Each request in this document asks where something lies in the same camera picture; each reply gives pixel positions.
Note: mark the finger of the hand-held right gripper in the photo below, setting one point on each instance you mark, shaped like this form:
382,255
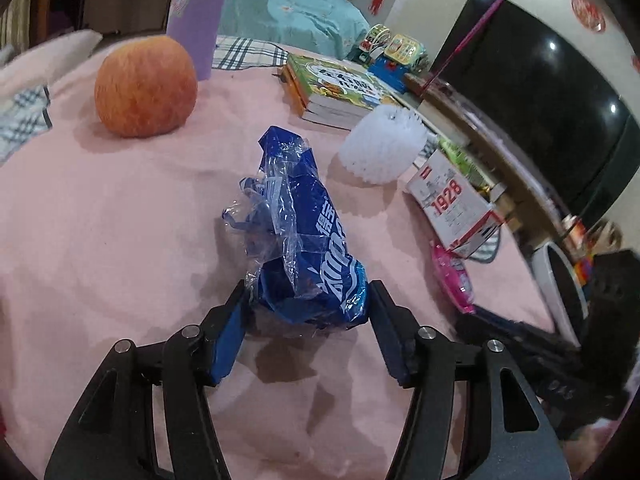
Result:
530,332
490,340

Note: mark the wooden television stand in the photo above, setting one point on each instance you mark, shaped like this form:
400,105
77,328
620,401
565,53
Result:
480,130

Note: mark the pale pink pillow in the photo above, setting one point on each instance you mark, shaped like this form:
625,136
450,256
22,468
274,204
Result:
50,55

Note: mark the pink blanket with plaid patches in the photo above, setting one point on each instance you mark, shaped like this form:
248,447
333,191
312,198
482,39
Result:
125,210

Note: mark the white trash bin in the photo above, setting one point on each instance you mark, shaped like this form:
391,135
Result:
542,270

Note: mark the pink thin stick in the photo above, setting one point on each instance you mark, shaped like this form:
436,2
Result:
465,40

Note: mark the dark blue plastic bag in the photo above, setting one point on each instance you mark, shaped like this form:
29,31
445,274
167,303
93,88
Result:
300,240

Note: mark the tall purple carton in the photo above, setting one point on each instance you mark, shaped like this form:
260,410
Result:
200,20

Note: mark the black flat television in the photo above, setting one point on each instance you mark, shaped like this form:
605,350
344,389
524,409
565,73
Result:
540,100

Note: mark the round red wall sticker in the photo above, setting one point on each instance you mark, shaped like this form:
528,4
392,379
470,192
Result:
588,12

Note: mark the green covered book stack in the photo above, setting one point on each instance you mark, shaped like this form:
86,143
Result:
340,82

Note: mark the white foam fruit net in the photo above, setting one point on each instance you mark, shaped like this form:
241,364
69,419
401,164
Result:
380,145

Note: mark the beige patterned curtain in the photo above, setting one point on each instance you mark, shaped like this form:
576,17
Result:
20,20

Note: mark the small green wrapper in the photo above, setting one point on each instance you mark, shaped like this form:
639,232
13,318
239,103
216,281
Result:
460,157

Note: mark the small red wall sticker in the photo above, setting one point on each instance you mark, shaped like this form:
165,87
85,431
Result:
636,63

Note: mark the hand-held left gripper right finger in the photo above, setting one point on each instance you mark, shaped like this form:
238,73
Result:
395,345

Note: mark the rainbow coloured toy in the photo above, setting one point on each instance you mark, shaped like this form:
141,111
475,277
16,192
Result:
585,270

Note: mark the colourful toy set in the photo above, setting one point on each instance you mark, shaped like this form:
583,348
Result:
395,50

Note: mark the orange-red apple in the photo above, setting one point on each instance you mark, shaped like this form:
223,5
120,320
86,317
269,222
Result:
145,85

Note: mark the pink snack packet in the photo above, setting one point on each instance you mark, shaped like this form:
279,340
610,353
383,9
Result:
455,275

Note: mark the teal cloth cover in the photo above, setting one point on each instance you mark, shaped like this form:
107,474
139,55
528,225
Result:
290,15

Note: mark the white and red carton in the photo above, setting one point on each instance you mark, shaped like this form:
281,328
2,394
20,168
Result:
450,200

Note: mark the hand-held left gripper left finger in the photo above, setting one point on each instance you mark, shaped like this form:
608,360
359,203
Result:
227,345

